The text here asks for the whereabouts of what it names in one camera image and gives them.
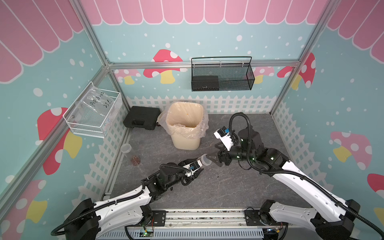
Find clear plastic bin liner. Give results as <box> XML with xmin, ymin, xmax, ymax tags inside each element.
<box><xmin>157</xmin><ymin>102</ymin><xmax>209</xmax><ymax>140</ymax></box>

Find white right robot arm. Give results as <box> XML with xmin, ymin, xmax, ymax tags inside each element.
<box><xmin>209</xmin><ymin>127</ymin><xmax>360</xmax><ymax>240</ymax></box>

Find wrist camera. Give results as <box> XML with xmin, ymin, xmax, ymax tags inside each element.
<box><xmin>214</xmin><ymin>127</ymin><xmax>236</xmax><ymax>151</ymax></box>
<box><xmin>183</xmin><ymin>159</ymin><xmax>203</xmax><ymax>176</ymax></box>

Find white wire wall basket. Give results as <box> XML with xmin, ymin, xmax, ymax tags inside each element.
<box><xmin>63</xmin><ymin>82</ymin><xmax>123</xmax><ymax>139</ymax></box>

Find clear plastic bag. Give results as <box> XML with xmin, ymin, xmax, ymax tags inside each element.
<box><xmin>69</xmin><ymin>87</ymin><xmax>123</xmax><ymax>132</ymax></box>

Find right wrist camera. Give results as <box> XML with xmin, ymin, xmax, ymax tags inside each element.
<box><xmin>214</xmin><ymin>127</ymin><xmax>236</xmax><ymax>151</ymax></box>

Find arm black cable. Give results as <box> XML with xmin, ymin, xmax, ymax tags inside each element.
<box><xmin>50</xmin><ymin>163</ymin><xmax>193</xmax><ymax>237</ymax></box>
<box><xmin>228</xmin><ymin>111</ymin><xmax>384</xmax><ymax>240</ymax></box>

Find clear tea jar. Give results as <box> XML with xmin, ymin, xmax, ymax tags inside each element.
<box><xmin>198</xmin><ymin>154</ymin><xmax>212</xmax><ymax>166</ymax></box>
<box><xmin>120</xmin><ymin>143</ymin><xmax>141</xmax><ymax>166</ymax></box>

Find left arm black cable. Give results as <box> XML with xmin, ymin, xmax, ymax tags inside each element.
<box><xmin>50</xmin><ymin>163</ymin><xmax>193</xmax><ymax>237</ymax></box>

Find cream plastic trash bin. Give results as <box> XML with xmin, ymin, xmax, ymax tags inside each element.
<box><xmin>166</xmin><ymin>102</ymin><xmax>204</xmax><ymax>151</ymax></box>

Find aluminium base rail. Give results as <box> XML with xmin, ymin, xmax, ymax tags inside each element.
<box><xmin>98</xmin><ymin>207</ymin><xmax>331</xmax><ymax>240</ymax></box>

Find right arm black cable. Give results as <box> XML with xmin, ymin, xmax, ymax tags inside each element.
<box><xmin>228</xmin><ymin>111</ymin><xmax>384</xmax><ymax>240</ymax></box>

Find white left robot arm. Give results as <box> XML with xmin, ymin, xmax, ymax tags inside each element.
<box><xmin>58</xmin><ymin>158</ymin><xmax>206</xmax><ymax>240</ymax></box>

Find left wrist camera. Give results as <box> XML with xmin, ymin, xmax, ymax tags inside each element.
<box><xmin>183</xmin><ymin>159</ymin><xmax>203</xmax><ymax>176</ymax></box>

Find black box in basket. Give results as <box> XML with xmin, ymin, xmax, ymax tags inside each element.
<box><xmin>192</xmin><ymin>76</ymin><xmax>220</xmax><ymax>92</ymax></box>

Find black wire mesh basket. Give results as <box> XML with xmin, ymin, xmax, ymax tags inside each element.
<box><xmin>191</xmin><ymin>56</ymin><xmax>255</xmax><ymax>91</ymax></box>

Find black plastic tool case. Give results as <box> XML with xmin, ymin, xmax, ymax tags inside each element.
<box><xmin>123</xmin><ymin>106</ymin><xmax>161</xmax><ymax>130</ymax></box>

